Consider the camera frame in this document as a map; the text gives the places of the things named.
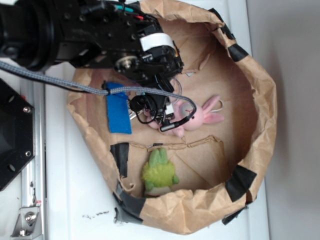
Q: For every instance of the green plush toy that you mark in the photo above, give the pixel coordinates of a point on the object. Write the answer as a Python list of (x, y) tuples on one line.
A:
[(158, 174)]

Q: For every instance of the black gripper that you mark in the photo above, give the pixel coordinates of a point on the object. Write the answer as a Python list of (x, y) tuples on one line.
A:
[(102, 34)]

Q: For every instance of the pink plush bunny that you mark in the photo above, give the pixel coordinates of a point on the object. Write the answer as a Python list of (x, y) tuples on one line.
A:
[(203, 115)]

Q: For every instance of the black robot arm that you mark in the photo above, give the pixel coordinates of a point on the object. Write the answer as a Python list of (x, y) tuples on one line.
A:
[(29, 34)]

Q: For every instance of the silver corner bracket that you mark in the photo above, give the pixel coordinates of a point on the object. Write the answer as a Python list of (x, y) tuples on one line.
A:
[(28, 225)]

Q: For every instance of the aluminium frame rail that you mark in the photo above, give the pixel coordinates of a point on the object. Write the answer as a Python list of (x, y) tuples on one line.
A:
[(33, 176)]

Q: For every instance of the silver keys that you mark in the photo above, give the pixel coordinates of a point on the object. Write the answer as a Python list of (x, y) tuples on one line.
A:
[(148, 107)]

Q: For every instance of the brown paper bag bin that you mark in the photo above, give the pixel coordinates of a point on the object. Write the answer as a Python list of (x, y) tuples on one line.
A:
[(220, 166)]

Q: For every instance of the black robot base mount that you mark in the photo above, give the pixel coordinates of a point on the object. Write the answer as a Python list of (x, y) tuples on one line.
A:
[(16, 134)]

